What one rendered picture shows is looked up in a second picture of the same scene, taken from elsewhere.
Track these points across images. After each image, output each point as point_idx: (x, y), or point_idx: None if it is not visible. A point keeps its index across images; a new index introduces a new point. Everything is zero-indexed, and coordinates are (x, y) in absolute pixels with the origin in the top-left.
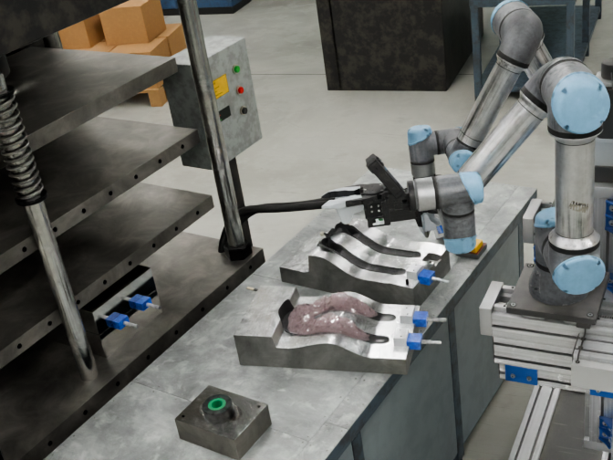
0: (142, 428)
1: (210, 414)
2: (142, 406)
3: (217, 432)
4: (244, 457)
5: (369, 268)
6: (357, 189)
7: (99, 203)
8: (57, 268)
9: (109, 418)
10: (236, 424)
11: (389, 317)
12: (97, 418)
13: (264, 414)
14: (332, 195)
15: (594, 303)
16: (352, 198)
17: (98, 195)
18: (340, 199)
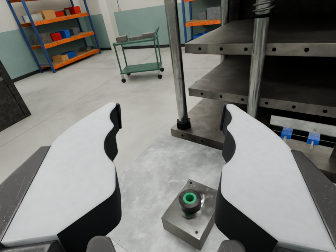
0: (201, 170)
1: (179, 195)
2: (220, 166)
3: (171, 205)
4: (166, 232)
5: None
6: (247, 217)
7: (326, 53)
8: (253, 72)
9: (210, 154)
10: (177, 217)
11: None
12: (210, 150)
13: (194, 240)
14: (225, 129)
15: None
16: (50, 175)
17: (329, 45)
18: (92, 130)
